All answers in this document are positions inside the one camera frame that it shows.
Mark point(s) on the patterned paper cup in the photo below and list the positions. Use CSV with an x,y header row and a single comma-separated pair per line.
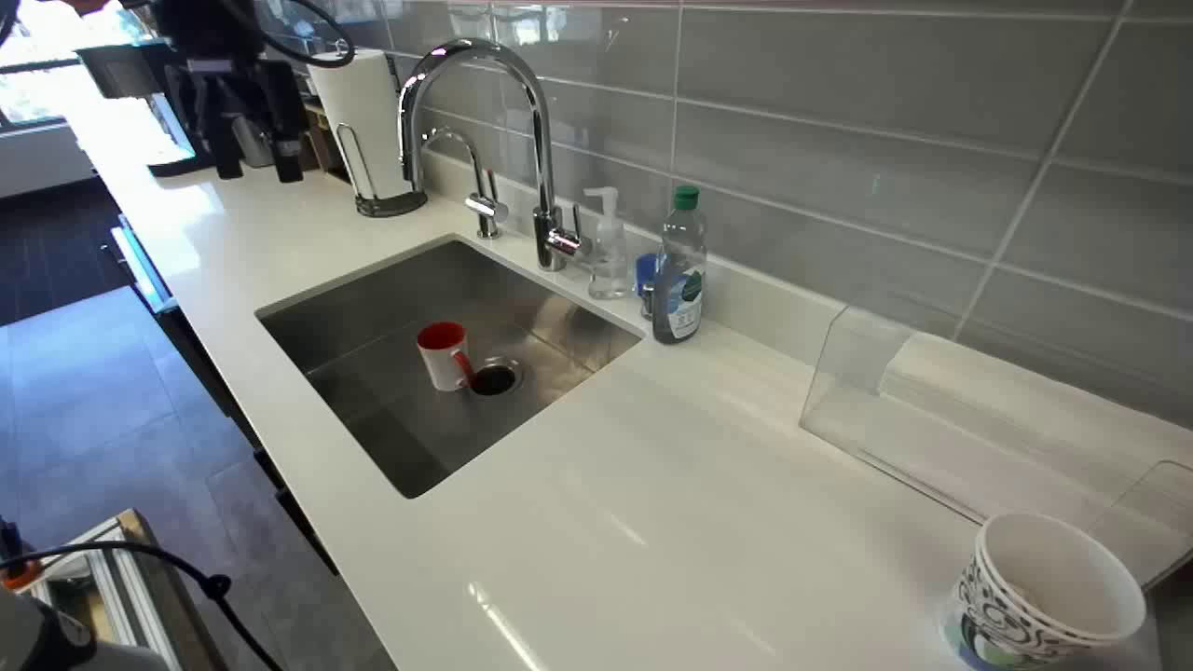
x,y
1056,582

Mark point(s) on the white paper towel roll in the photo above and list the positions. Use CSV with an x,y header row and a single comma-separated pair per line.
x,y
367,116

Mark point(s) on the clear acrylic stand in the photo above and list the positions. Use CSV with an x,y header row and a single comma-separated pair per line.
x,y
857,373

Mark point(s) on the small chrome faucet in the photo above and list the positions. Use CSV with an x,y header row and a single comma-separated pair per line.
x,y
488,213

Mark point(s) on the red and white mug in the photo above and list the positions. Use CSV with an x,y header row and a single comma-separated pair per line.
x,y
441,360

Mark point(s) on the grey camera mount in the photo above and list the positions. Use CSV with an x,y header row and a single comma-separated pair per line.
x,y
37,637

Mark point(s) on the stainless steel sink basin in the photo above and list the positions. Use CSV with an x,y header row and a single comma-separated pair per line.
x,y
374,414

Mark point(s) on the white side cabinet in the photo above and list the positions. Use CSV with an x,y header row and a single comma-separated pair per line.
x,y
41,153

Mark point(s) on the tall chrome gooseneck faucet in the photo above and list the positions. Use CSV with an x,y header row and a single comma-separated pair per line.
x,y
541,189

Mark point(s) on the dark lower cabinet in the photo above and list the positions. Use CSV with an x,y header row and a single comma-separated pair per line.
x,y
311,582

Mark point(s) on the black flat device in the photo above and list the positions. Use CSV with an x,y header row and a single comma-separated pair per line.
x,y
180,153

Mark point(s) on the white metal frame cart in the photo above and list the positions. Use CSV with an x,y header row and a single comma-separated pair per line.
x,y
117,597

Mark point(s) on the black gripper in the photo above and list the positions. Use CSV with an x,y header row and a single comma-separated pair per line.
x,y
230,78

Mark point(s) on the round sink drain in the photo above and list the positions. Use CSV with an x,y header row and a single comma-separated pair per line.
x,y
493,382

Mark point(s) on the clear soap pump bottle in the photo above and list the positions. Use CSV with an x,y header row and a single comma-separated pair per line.
x,y
605,255

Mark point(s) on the orange clip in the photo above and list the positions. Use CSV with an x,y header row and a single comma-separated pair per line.
x,y
19,575

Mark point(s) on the green-capped dish soap bottle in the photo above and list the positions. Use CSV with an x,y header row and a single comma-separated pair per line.
x,y
677,293

